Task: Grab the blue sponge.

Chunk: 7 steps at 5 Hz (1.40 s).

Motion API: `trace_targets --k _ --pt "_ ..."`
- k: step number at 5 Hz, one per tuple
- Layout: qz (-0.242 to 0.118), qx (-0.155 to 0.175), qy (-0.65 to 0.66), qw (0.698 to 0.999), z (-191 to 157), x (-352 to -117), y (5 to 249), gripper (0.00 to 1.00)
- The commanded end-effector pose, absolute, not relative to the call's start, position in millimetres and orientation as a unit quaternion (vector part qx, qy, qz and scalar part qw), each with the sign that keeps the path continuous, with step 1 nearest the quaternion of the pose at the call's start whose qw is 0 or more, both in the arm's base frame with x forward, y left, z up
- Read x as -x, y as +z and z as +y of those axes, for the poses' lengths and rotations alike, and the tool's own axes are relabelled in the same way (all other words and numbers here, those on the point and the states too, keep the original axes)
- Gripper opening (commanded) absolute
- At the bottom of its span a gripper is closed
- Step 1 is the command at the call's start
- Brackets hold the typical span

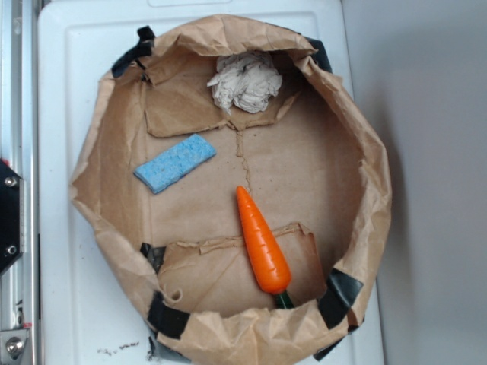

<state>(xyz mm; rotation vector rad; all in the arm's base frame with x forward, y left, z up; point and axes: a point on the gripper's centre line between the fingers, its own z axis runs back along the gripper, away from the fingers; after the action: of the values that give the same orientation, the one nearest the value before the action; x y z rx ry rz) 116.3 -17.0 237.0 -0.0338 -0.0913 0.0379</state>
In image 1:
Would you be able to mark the blue sponge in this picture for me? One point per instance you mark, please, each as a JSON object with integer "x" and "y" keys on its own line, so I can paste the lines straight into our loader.
{"x": 173, "y": 164}

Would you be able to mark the brown paper bag tray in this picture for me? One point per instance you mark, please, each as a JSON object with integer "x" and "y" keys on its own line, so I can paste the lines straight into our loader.
{"x": 312, "y": 163}

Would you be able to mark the orange toy carrot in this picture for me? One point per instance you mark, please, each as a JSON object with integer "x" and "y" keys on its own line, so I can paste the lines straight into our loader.
{"x": 268, "y": 262}

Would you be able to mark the crumpled white paper ball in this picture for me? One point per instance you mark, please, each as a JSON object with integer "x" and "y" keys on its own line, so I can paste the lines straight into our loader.
{"x": 246, "y": 80}

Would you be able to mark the white plastic bin lid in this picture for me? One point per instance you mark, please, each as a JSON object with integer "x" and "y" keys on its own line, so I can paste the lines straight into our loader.
{"x": 87, "y": 319}

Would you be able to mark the black mounting plate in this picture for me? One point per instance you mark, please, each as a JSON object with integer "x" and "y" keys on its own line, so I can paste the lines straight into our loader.
{"x": 11, "y": 215}

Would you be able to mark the aluminium frame rail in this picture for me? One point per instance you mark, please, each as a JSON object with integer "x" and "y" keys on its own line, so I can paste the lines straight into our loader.
{"x": 20, "y": 285}

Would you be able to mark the metal corner bracket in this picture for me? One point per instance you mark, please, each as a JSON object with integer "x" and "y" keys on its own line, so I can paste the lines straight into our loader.
{"x": 13, "y": 345}

